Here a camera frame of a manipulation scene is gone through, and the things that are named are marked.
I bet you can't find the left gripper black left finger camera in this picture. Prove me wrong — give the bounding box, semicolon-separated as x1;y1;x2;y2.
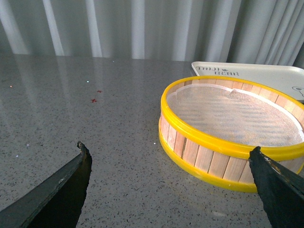
0;142;92;228

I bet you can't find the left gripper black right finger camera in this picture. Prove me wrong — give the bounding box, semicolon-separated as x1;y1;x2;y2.
249;146;304;228

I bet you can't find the white bear print tray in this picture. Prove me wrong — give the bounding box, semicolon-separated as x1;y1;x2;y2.
191;61;304;103

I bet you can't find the white mesh steamer liner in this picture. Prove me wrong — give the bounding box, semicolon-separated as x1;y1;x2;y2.
166;84;304;147

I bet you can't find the yellow rimmed bamboo steamer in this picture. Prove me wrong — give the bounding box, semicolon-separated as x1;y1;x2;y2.
159;76;304;192

